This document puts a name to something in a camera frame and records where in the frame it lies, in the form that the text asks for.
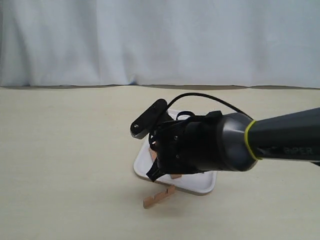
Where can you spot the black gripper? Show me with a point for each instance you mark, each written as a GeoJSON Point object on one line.
{"type": "Point", "coordinates": [186, 146]}

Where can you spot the wooden notched piece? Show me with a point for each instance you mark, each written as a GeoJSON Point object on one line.
{"type": "Point", "coordinates": [155, 199]}
{"type": "Point", "coordinates": [175, 176]}
{"type": "Point", "coordinates": [153, 154]}

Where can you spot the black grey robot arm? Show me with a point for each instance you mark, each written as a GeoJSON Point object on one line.
{"type": "Point", "coordinates": [232, 142]}

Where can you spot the white plastic tray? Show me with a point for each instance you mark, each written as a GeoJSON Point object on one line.
{"type": "Point", "coordinates": [197, 184]}

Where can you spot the white cloth backdrop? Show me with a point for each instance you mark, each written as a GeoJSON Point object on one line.
{"type": "Point", "coordinates": [160, 42]}

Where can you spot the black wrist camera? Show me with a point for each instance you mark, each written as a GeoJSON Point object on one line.
{"type": "Point", "coordinates": [141, 126]}

